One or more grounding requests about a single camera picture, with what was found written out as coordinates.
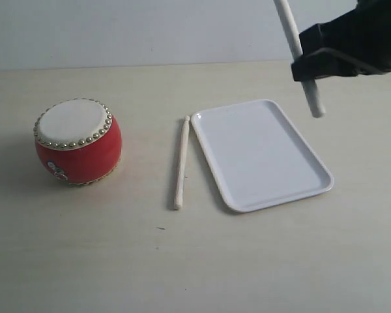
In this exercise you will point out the small red drum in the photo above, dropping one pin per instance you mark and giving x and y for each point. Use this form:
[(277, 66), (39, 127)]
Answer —
[(78, 141)]

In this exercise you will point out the white wooden drumstick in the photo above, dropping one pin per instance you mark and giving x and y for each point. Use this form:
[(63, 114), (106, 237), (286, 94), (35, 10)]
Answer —
[(292, 36), (178, 201)]

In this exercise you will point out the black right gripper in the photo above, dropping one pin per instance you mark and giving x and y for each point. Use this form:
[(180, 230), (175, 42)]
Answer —
[(355, 43)]

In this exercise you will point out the white plastic tray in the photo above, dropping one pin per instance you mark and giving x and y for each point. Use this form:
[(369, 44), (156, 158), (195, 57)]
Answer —
[(257, 156)]

